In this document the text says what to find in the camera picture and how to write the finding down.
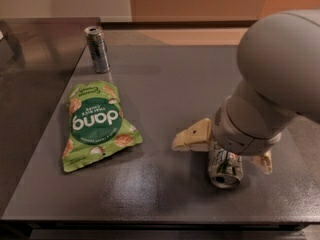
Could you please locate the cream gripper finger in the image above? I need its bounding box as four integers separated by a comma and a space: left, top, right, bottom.
250, 151, 272, 175
172, 118, 213, 152

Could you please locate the silver green 7up can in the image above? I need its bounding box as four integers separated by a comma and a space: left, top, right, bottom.
207, 144, 243, 189

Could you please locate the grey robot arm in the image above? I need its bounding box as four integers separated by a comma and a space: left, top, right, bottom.
172, 10, 320, 174

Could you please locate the tall silver slim can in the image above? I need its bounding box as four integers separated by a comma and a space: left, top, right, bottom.
84, 26, 110, 73

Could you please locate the green dang chips bag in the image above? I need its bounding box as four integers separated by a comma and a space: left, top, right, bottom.
62, 81, 143, 173

